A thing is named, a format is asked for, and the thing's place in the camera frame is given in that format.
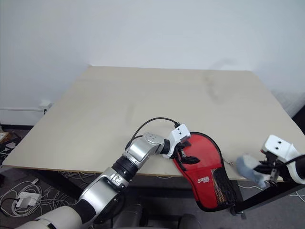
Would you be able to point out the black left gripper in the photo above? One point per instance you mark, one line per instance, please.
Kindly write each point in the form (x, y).
(178, 155)

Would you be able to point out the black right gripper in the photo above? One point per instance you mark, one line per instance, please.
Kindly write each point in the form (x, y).
(271, 158)

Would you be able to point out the red black paddle case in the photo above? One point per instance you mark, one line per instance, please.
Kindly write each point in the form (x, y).
(207, 186)

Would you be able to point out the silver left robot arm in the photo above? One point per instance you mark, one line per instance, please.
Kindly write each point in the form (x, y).
(135, 152)

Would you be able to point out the dark rounded shape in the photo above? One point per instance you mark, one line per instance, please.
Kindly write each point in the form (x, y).
(190, 221)
(131, 218)

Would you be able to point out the white power adapter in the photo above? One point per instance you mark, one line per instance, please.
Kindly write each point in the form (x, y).
(28, 199)

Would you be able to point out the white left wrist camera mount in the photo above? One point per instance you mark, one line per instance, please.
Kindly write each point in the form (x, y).
(179, 131)

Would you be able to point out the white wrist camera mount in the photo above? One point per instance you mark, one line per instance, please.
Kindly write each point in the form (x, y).
(277, 144)
(179, 131)

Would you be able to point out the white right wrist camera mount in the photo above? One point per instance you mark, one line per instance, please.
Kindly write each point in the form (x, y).
(277, 144)

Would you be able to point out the white wall socket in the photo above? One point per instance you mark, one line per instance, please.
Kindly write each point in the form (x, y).
(45, 104)

